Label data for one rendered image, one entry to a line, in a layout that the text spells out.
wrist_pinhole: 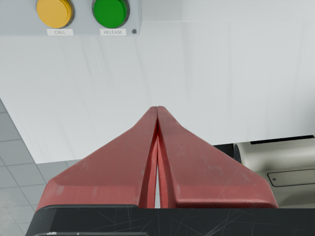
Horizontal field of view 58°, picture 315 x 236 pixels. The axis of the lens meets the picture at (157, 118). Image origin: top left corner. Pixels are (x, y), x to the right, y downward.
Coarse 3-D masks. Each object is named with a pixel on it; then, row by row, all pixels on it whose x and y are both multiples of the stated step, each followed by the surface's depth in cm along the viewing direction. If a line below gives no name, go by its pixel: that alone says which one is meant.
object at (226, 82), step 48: (0, 48) 49; (48, 48) 49; (96, 48) 49; (144, 48) 49; (192, 48) 49; (240, 48) 49; (288, 48) 49; (0, 96) 55; (48, 96) 55; (96, 96) 55; (144, 96) 55; (192, 96) 55; (240, 96) 54; (288, 96) 54; (48, 144) 62; (96, 144) 62
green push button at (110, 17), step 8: (96, 0) 34; (104, 0) 34; (112, 0) 34; (120, 0) 34; (96, 8) 35; (104, 8) 35; (112, 8) 34; (120, 8) 34; (96, 16) 35; (104, 16) 35; (112, 16) 35; (120, 16) 35; (104, 24) 36; (112, 24) 36; (120, 24) 36
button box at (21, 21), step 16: (0, 0) 35; (16, 0) 35; (32, 0) 35; (80, 0) 35; (128, 0) 35; (0, 16) 36; (16, 16) 36; (32, 16) 36; (80, 16) 36; (128, 16) 36; (0, 32) 38; (16, 32) 38; (32, 32) 38; (48, 32) 37; (64, 32) 37; (80, 32) 37; (96, 32) 37; (112, 32) 37; (128, 32) 37
